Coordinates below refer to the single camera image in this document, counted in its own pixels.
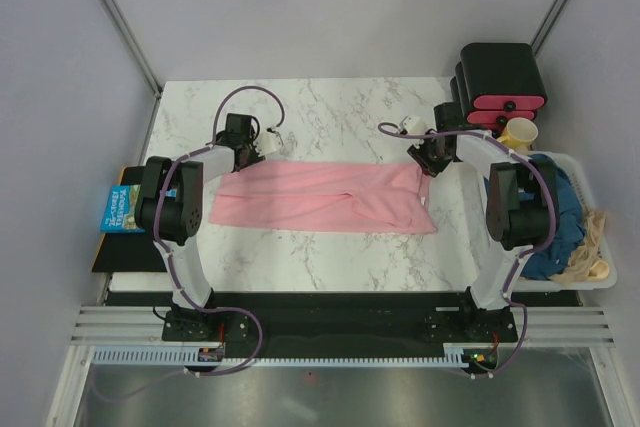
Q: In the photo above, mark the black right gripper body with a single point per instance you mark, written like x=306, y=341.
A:
x=428, y=155

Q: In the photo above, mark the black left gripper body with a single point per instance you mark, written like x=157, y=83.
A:
x=253, y=156

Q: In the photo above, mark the pink t shirt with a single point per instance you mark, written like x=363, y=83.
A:
x=325, y=197

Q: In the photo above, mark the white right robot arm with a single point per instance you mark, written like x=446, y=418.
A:
x=521, y=208

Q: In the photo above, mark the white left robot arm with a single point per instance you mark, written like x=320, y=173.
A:
x=170, y=203

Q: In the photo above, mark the yellow mug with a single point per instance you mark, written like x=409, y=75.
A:
x=519, y=134

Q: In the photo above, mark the black pink drawer unit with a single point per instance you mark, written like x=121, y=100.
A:
x=495, y=82

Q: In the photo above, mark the blue treehouse book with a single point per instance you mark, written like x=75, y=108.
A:
x=119, y=214

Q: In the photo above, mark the white plastic basket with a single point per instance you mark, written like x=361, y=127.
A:
x=574, y=195

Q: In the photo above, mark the black orange notebook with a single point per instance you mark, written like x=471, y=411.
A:
x=128, y=253

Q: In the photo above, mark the beige t shirt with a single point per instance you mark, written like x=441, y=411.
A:
x=586, y=263

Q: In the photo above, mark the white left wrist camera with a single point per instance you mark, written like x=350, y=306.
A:
x=268, y=142

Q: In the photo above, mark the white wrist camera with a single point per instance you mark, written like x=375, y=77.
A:
x=268, y=142
x=413, y=125

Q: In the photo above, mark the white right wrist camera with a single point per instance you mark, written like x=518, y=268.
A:
x=413, y=125

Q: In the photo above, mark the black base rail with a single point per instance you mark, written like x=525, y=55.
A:
x=340, y=324

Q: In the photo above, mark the white slotted cable duct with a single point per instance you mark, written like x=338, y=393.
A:
x=194, y=355

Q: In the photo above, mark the left aluminium frame post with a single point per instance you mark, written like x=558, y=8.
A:
x=131, y=43

